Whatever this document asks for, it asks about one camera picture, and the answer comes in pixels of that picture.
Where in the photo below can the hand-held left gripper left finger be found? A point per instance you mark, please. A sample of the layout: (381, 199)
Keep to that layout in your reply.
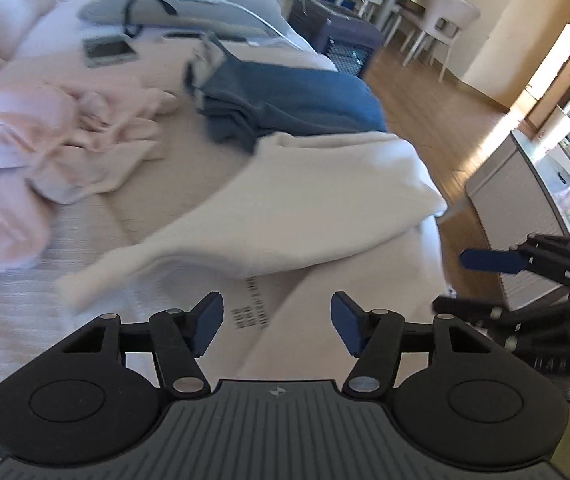
(210, 322)

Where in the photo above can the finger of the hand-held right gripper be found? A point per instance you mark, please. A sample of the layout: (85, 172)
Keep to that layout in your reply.
(490, 260)
(465, 310)

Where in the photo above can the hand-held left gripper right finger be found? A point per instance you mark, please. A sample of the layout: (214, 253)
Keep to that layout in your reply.
(347, 322)

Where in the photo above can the white sweatshirt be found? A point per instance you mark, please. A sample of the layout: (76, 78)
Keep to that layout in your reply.
(290, 200)

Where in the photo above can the blue fleece pants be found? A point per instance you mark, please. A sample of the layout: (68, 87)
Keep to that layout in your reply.
(290, 100)

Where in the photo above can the pink garment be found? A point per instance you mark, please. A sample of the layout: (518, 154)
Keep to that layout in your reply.
(25, 135)

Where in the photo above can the white ribbed TV cabinet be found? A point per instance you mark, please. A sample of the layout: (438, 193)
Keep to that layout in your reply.
(515, 210)

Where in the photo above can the white cylinder stand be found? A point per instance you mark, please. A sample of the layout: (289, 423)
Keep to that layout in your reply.
(560, 127)

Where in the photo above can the dark electric heater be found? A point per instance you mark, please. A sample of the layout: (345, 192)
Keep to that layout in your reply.
(350, 30)

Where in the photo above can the smartphone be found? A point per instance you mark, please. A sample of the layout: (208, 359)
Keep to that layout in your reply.
(109, 51)

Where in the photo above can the blue storage box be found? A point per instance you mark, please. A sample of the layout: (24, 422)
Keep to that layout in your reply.
(342, 2)

